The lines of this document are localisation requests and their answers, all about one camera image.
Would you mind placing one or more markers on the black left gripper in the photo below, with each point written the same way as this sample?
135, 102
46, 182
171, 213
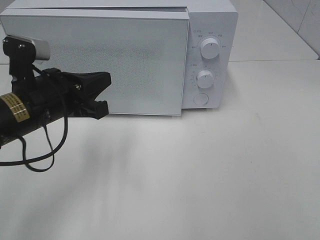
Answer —
63, 93

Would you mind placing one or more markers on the white microwave door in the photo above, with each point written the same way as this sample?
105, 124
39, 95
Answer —
144, 50

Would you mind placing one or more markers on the round white door release button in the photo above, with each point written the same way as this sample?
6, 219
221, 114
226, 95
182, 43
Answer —
201, 99

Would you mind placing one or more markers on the white timer knob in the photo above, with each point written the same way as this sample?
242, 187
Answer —
205, 79

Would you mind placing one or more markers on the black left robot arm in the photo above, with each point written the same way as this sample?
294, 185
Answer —
16, 118

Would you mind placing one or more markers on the white microwave oven body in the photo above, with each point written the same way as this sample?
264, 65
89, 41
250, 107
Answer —
216, 18

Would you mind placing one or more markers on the upper white power knob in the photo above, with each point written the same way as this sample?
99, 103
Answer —
210, 47

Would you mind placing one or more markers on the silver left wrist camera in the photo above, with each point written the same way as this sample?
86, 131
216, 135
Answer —
23, 52

